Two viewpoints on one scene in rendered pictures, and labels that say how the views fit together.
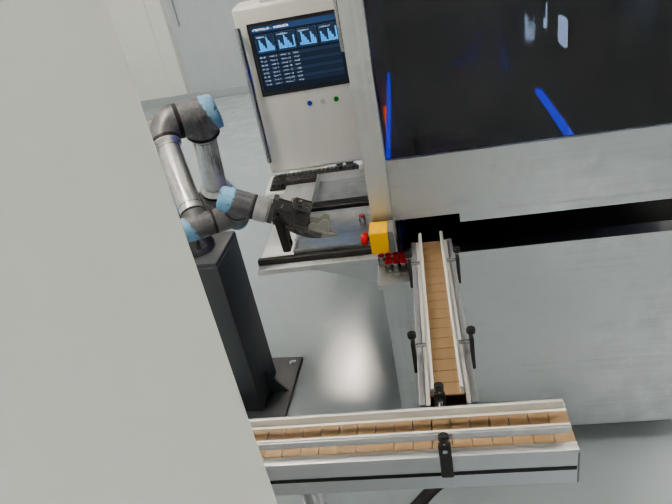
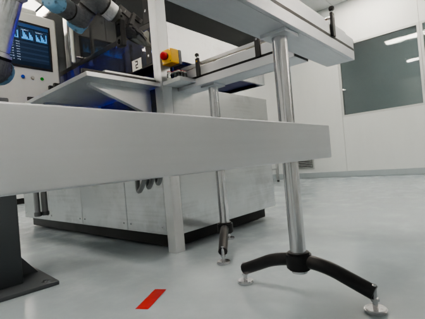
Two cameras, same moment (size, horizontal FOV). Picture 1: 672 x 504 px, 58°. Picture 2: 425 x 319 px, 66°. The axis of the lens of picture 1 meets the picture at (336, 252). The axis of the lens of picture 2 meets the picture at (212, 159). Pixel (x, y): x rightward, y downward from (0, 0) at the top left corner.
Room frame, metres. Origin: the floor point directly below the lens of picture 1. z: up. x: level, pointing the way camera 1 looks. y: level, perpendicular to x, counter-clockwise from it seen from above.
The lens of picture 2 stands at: (0.59, 1.18, 0.45)
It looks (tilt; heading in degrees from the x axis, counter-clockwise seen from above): 0 degrees down; 301
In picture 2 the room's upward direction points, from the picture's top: 5 degrees counter-clockwise
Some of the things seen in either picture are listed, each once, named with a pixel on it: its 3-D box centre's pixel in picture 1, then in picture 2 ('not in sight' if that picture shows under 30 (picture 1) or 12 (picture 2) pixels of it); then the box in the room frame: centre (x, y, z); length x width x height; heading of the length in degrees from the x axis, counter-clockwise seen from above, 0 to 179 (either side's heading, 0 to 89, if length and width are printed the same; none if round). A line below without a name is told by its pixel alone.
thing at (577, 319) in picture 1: (497, 212); (132, 169); (2.56, -0.80, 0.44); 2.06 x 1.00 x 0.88; 170
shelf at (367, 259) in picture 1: (337, 215); (96, 95); (2.02, -0.03, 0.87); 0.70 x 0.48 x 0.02; 170
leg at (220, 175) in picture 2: not in sight; (219, 159); (1.41, -0.26, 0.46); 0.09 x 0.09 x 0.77; 80
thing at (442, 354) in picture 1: (438, 310); (234, 62); (1.26, -0.23, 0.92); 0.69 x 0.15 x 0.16; 170
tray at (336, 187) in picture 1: (357, 186); not in sight; (2.17, -0.13, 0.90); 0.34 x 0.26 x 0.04; 80
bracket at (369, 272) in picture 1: (333, 268); (121, 99); (1.77, 0.02, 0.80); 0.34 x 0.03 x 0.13; 80
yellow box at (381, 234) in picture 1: (382, 237); (171, 57); (1.57, -0.14, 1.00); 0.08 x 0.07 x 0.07; 80
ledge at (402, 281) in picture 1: (401, 273); (181, 82); (1.55, -0.18, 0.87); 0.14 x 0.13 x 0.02; 80
